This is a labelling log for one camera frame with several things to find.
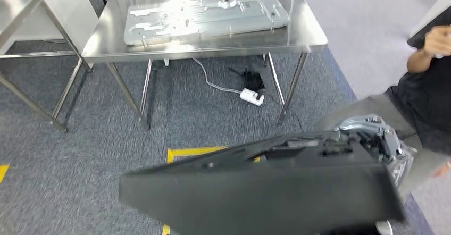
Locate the black plastic frame part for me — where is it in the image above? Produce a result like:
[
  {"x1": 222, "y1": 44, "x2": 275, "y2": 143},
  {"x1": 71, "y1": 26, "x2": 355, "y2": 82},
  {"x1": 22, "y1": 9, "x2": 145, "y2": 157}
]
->
[{"x1": 118, "y1": 130, "x2": 406, "y2": 235}]

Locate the steel workbench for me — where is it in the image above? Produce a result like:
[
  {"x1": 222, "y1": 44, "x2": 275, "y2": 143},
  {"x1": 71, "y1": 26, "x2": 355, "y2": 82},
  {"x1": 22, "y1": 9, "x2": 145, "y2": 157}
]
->
[{"x1": 81, "y1": 0, "x2": 328, "y2": 131}]

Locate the white power strip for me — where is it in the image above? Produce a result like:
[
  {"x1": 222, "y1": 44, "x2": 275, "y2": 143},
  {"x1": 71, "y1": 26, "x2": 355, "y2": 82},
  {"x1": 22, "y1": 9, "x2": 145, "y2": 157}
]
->
[{"x1": 191, "y1": 56, "x2": 265, "y2": 106}]

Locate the black power adapter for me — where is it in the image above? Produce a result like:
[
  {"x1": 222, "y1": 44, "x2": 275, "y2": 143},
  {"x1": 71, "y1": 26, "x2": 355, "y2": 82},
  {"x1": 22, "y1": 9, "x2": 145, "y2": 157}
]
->
[{"x1": 228, "y1": 67, "x2": 266, "y2": 93}]

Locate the grey stamped metal plate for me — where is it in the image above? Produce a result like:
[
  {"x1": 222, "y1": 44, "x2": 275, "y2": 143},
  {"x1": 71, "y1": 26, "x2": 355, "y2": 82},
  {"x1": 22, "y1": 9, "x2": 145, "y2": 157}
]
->
[{"x1": 123, "y1": 0, "x2": 291, "y2": 47}]

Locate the white cabinet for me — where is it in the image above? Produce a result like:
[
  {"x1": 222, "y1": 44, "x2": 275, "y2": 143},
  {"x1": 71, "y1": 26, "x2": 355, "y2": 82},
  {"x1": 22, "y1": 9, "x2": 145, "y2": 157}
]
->
[{"x1": 0, "y1": 0, "x2": 100, "y2": 70}]

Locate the person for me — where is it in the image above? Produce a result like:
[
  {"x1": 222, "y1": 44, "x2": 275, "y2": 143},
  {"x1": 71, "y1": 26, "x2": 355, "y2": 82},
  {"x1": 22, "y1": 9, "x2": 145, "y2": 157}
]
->
[{"x1": 315, "y1": 13, "x2": 451, "y2": 200}]

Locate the yellow floor tape strip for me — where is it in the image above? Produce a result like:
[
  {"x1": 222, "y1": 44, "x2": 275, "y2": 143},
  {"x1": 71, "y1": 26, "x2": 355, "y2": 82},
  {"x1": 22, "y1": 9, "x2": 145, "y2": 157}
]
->
[{"x1": 0, "y1": 163, "x2": 11, "y2": 185}]

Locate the steel side table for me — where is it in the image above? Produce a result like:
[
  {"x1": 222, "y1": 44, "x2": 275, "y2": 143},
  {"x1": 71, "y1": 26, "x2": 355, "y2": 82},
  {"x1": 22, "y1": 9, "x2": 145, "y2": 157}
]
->
[{"x1": 0, "y1": 0, "x2": 93, "y2": 132}]

